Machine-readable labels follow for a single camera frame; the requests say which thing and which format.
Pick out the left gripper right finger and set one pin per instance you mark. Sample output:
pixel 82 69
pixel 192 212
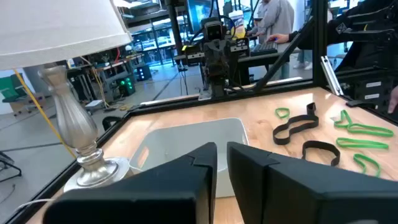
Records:
pixel 311 199

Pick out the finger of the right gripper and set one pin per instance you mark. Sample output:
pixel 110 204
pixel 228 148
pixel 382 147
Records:
pixel 212 57
pixel 225 57

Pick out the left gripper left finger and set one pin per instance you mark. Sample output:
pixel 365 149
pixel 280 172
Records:
pixel 155 193

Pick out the small green rubber band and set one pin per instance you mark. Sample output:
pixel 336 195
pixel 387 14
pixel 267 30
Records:
pixel 282 109

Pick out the large black rubber band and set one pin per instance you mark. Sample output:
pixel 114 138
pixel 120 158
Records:
pixel 314 121

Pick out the small black rubber band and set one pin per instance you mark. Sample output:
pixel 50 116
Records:
pixel 311 109

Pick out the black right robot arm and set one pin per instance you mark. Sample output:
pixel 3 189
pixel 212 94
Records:
pixel 217 85

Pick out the white plastic bin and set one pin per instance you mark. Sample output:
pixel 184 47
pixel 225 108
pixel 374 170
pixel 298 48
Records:
pixel 186 137

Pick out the white wipes canister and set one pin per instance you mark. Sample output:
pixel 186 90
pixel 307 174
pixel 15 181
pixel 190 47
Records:
pixel 237 25

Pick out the black computer keyboard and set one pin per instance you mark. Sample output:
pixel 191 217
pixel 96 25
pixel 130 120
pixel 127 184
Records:
pixel 264 48

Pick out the person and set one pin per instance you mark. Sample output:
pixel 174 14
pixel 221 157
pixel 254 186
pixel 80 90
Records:
pixel 276 15
pixel 351 15

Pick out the black computer with green lights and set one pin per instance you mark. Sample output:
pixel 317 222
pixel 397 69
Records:
pixel 126 85

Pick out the black box with white labels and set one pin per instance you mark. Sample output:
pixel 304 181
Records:
pixel 357 90

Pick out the person's hand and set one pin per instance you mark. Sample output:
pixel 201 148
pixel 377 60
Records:
pixel 394 101

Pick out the white shade silver table lamp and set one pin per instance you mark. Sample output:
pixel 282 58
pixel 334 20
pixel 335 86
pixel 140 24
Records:
pixel 62 25

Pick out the green chair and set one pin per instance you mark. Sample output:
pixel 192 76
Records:
pixel 12 90

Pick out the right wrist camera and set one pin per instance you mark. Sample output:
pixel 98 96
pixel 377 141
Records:
pixel 214 31

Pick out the black aluminium table frame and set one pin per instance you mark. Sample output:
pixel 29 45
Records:
pixel 319 46

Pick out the silver metal bracket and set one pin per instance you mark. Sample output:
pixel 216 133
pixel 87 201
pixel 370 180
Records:
pixel 331 76

